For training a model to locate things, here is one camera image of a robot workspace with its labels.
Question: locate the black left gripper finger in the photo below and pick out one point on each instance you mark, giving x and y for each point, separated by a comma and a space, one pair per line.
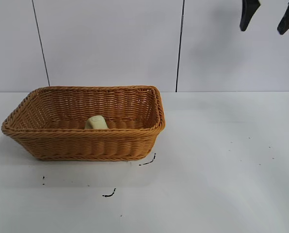
247, 14

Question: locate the pale yellow egg yolk pastry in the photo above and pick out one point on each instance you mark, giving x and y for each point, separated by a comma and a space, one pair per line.
96, 123

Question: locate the brown woven wicker basket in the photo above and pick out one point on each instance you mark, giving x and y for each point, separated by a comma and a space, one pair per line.
86, 145

